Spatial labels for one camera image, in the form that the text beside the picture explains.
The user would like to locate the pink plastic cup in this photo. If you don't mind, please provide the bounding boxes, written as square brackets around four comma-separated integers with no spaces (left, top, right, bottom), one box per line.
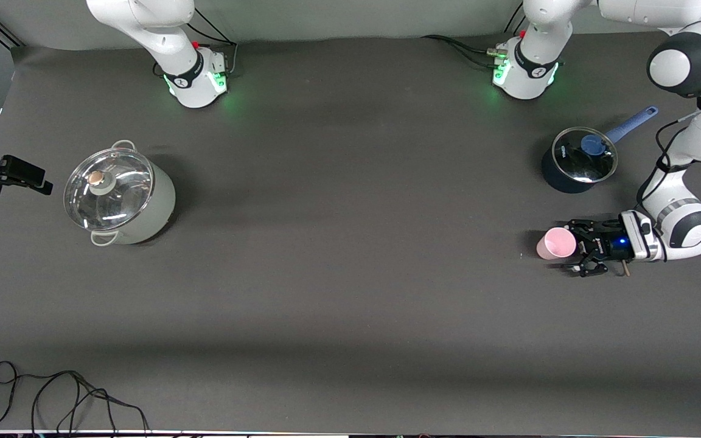
[536,227,578,261]

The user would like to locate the dark blue saucepan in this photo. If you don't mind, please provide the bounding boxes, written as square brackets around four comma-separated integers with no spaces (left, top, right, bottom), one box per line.
[541,106,659,194]

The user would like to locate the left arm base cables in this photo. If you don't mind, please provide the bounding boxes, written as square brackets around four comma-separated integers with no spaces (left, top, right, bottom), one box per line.
[420,12,531,71]

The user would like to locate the glass lid with blue knob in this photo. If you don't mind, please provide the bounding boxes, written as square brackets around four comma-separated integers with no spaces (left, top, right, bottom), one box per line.
[552,127,619,184]

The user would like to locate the loose thin black cable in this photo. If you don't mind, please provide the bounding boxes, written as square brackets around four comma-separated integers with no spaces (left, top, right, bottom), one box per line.
[0,361,150,436]

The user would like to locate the dark grey table mat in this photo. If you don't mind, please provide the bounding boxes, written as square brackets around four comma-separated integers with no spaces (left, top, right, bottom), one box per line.
[0,21,701,436]

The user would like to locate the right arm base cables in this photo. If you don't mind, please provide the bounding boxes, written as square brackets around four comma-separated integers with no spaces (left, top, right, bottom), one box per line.
[153,9,239,78]

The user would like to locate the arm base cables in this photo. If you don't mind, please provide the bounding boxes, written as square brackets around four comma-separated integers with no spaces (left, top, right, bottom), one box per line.
[153,9,239,78]
[420,12,531,71]

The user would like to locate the large glass pot lid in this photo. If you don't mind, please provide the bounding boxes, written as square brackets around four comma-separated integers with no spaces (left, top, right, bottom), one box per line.
[63,148,155,232]

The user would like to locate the grey-green cooking pot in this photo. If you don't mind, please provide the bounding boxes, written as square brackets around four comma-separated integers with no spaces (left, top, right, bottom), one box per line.
[65,140,176,246]

